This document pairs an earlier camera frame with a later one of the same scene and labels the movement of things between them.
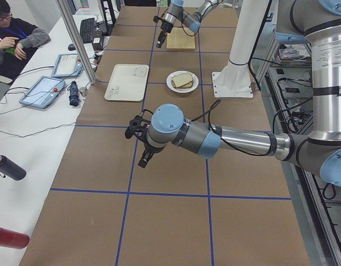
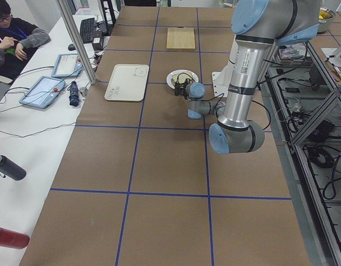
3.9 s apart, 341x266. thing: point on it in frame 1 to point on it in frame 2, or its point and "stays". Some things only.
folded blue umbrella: x=74 y=96 stays
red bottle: x=9 y=238 stays
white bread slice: x=182 y=78 stays
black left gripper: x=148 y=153 to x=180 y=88
